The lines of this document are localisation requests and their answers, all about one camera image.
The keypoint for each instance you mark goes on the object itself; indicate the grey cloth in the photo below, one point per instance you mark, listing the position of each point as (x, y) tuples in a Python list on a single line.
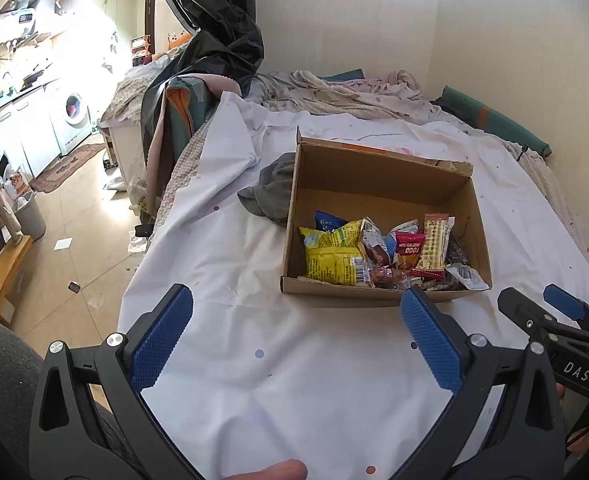
[(269, 192)]

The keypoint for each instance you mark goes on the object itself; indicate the brown white snack packet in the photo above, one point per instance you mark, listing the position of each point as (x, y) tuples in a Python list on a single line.
[(374, 245)]

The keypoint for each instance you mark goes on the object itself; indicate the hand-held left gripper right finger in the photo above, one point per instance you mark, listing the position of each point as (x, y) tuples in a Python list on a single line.
[(432, 340)]

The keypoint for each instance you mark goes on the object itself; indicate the brown cardboard box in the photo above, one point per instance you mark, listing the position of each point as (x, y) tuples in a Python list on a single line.
[(374, 185)]

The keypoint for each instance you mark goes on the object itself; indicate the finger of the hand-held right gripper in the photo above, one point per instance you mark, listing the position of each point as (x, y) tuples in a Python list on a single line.
[(527, 312), (567, 302)]

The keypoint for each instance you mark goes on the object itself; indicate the wooden stool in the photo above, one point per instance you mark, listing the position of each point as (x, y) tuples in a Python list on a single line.
[(4, 270)]

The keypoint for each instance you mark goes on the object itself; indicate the black plastic bag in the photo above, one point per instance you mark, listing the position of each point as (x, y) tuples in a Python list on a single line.
[(214, 35)]

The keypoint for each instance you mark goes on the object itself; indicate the teal orange folded blanket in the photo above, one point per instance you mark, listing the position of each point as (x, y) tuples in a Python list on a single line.
[(187, 112)]

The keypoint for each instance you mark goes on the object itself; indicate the blue cartoon snack packet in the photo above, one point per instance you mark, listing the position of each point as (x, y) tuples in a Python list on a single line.
[(330, 221)]

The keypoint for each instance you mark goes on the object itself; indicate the grey trash bin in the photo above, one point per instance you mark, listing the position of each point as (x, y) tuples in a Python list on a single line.
[(30, 217)]

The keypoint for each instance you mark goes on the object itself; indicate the white washing machine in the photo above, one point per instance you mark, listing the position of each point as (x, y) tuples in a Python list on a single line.
[(74, 110)]

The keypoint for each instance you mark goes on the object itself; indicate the clear-wrapped brown snack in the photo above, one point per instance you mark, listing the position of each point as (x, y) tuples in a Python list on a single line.
[(387, 277)]

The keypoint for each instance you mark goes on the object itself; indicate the crumpled floral quilt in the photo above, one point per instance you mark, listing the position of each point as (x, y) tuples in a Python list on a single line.
[(339, 92)]

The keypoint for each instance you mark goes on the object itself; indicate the patterned floor rug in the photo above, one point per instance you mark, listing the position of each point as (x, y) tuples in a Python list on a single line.
[(67, 167)]

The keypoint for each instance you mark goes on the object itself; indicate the white paper scrap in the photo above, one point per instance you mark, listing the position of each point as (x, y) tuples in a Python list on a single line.
[(64, 244)]

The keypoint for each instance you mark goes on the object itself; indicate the red storage rack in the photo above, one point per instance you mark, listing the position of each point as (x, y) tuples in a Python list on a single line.
[(140, 50)]

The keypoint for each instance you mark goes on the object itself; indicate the red rice cake packet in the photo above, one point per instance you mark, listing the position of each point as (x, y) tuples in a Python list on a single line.
[(409, 251)]

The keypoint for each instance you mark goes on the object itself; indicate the teal pillow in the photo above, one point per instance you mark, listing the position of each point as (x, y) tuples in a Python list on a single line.
[(494, 120)]

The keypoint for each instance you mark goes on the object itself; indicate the white kitchen cabinets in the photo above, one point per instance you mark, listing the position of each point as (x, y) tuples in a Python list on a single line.
[(24, 132)]

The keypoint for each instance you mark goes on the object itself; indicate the person's left hand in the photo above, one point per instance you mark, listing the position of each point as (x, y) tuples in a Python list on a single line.
[(269, 471)]

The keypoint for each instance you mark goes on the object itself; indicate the white water heater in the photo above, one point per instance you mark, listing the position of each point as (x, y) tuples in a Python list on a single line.
[(24, 20)]

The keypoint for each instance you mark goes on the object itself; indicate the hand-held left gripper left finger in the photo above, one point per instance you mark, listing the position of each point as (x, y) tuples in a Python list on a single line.
[(162, 340)]

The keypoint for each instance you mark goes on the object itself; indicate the beige checked snack bar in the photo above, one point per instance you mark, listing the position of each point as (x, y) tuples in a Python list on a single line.
[(434, 242)]

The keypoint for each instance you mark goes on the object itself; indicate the yellow snack packet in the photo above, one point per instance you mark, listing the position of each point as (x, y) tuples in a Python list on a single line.
[(332, 260)]

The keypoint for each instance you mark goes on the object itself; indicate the clear silver snack wrapper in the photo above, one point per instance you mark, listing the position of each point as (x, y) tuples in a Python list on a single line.
[(467, 277)]

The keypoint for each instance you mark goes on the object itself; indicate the person's leg in dark pants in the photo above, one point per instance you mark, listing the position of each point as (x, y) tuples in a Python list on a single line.
[(4, 375)]

